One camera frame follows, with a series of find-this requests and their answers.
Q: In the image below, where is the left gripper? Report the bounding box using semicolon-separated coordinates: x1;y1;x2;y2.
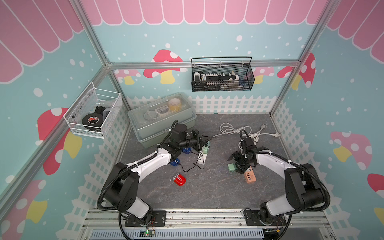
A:
179;129;212;152

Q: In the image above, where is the white power strip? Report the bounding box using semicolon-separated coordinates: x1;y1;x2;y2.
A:
198;150;208;165

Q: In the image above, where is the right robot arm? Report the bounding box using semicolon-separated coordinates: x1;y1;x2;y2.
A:
229;130;331;225

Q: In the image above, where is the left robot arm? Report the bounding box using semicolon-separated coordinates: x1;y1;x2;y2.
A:
97;120;213;225

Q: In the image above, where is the orange power strip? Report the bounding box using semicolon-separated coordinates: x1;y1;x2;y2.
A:
244;167;257;184

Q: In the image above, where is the clear plastic storage box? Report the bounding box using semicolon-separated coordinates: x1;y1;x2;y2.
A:
128;93;197;148

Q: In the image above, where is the black socket bit holder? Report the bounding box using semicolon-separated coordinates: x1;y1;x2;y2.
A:
193;72;240;88

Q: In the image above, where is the black tape roll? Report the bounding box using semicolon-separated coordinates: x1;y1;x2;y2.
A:
82;113;104;131

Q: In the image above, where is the white power strip cord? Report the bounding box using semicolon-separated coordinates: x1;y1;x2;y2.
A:
211;122;281;145

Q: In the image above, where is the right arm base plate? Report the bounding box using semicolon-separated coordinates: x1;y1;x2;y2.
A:
243;208;287;227

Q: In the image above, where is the black wire mesh basket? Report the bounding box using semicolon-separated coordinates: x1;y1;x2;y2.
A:
191;57;255;92

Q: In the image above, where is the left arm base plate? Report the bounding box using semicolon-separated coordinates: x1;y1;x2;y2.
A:
125;209;167;227

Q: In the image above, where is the white wire wall basket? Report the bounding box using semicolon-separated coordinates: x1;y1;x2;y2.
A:
63;83;123;139

